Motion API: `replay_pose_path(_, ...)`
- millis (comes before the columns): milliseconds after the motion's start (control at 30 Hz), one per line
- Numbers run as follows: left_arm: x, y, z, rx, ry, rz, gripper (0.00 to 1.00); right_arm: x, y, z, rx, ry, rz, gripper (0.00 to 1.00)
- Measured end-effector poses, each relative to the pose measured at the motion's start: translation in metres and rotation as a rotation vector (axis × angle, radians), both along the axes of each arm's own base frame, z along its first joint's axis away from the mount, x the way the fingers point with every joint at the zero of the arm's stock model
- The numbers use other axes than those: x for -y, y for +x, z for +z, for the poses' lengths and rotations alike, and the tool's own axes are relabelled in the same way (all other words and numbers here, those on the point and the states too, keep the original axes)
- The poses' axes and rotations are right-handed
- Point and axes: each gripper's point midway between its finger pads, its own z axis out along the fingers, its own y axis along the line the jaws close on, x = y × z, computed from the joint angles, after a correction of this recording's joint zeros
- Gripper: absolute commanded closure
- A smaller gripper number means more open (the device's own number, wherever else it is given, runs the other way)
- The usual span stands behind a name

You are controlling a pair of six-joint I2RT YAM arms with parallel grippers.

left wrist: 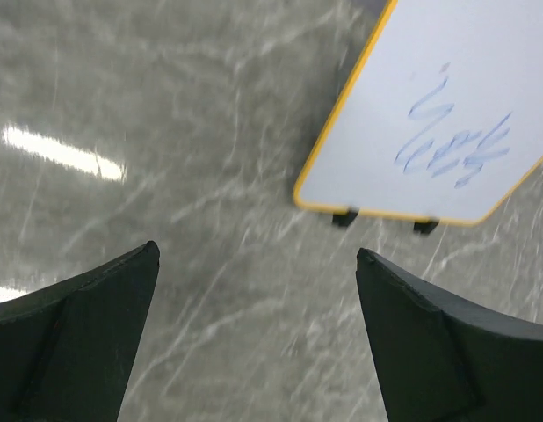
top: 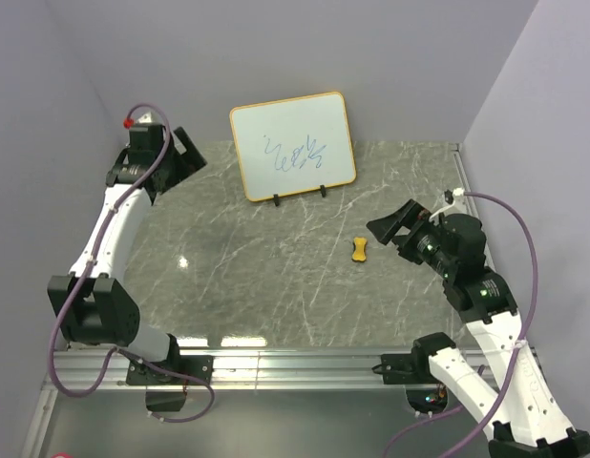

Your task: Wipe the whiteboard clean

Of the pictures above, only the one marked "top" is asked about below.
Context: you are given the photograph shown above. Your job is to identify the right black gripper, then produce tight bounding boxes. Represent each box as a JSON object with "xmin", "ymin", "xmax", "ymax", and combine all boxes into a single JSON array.
[{"xmin": 366, "ymin": 198, "xmax": 456, "ymax": 277}]

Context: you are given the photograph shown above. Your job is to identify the yellow whiteboard eraser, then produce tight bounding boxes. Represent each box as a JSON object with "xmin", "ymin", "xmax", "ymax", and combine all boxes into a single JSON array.
[{"xmin": 351, "ymin": 237, "xmax": 368, "ymax": 262}]

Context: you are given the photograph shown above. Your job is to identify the wire whiteboard stand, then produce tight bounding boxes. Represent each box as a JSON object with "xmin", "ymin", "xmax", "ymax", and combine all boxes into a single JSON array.
[{"xmin": 271, "ymin": 184, "xmax": 327, "ymax": 207}]

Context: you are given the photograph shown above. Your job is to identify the yellow framed whiteboard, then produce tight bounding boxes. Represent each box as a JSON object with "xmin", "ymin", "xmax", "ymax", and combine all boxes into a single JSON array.
[{"xmin": 229, "ymin": 92, "xmax": 357, "ymax": 202}]

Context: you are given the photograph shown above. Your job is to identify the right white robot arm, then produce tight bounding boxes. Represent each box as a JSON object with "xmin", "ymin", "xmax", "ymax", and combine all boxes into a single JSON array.
[{"xmin": 367, "ymin": 199, "xmax": 590, "ymax": 457}]

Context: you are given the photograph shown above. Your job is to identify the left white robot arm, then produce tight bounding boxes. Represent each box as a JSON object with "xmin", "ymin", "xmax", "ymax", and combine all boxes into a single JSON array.
[{"xmin": 48, "ymin": 120, "xmax": 206, "ymax": 384}]

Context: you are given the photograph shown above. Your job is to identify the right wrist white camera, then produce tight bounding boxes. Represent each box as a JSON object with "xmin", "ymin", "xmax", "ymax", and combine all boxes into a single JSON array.
[{"xmin": 429, "ymin": 187, "xmax": 468, "ymax": 220}]

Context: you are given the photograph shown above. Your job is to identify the wrist white camera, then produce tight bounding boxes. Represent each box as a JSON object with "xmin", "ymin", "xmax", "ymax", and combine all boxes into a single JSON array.
[
  {"xmin": 122, "ymin": 112, "xmax": 156, "ymax": 130},
  {"xmin": 429, "ymin": 187, "xmax": 468, "ymax": 220}
]

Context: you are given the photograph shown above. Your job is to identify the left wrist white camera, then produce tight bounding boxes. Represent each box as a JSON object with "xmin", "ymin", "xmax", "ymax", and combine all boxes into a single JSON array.
[{"xmin": 122, "ymin": 112, "xmax": 156, "ymax": 130}]

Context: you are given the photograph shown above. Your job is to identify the aluminium right side rail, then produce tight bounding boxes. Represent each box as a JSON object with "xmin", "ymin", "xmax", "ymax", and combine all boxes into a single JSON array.
[{"xmin": 450, "ymin": 143, "xmax": 479, "ymax": 218}]

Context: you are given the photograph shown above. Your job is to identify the aluminium rail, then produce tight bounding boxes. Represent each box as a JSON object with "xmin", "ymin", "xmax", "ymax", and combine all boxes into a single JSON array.
[
  {"xmin": 41, "ymin": 347, "xmax": 544, "ymax": 392},
  {"xmin": 450, "ymin": 143, "xmax": 479, "ymax": 218}
]

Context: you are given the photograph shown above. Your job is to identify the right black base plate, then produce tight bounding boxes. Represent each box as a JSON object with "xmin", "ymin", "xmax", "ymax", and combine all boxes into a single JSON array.
[{"xmin": 371, "ymin": 353, "xmax": 438, "ymax": 385}]

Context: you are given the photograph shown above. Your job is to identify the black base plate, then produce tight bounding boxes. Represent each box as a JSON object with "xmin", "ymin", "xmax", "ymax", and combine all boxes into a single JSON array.
[
  {"xmin": 371, "ymin": 353, "xmax": 438, "ymax": 385},
  {"xmin": 126, "ymin": 355, "xmax": 213, "ymax": 386}
]

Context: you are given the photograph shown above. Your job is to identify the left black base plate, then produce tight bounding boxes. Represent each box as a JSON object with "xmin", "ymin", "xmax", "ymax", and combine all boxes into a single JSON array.
[{"xmin": 126, "ymin": 355, "xmax": 213, "ymax": 386}]

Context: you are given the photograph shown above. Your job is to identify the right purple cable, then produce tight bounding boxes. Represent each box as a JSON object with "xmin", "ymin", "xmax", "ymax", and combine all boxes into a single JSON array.
[{"xmin": 381, "ymin": 190, "xmax": 539, "ymax": 458}]

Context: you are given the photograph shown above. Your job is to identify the aluminium front rail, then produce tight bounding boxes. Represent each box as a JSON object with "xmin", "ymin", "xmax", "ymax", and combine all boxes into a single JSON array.
[{"xmin": 41, "ymin": 347, "xmax": 544, "ymax": 392}]

